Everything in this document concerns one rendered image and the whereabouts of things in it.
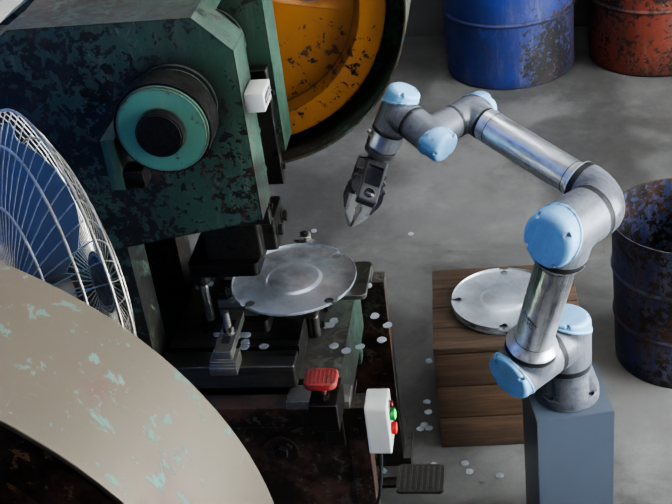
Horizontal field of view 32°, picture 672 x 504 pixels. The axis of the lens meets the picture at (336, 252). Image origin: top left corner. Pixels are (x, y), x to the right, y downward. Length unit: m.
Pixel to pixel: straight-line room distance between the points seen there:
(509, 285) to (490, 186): 1.28
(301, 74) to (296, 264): 0.46
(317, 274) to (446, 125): 0.46
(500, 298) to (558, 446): 0.60
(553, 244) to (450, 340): 0.93
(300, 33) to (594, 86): 2.68
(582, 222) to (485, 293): 1.03
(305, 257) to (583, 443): 0.78
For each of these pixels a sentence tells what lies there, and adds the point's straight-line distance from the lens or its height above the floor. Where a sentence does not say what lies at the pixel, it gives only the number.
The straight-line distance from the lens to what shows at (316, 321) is 2.70.
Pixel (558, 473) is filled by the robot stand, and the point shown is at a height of 0.28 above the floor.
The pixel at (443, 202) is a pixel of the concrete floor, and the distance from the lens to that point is 4.48.
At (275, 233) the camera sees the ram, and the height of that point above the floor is 0.94.
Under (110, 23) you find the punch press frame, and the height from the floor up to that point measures 1.50.
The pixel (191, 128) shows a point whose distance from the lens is 2.19.
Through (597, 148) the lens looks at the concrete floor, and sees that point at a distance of 4.80.
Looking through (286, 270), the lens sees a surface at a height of 0.79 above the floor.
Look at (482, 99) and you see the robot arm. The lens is 2.61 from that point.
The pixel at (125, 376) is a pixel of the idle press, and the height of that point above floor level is 1.60.
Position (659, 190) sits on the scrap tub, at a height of 0.45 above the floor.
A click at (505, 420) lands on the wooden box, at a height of 0.09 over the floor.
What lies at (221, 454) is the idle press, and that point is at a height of 1.49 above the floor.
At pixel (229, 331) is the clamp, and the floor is 0.76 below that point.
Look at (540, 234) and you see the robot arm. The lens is 2.31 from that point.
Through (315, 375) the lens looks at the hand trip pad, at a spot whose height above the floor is 0.76.
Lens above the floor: 2.26
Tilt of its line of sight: 32 degrees down
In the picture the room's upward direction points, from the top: 8 degrees counter-clockwise
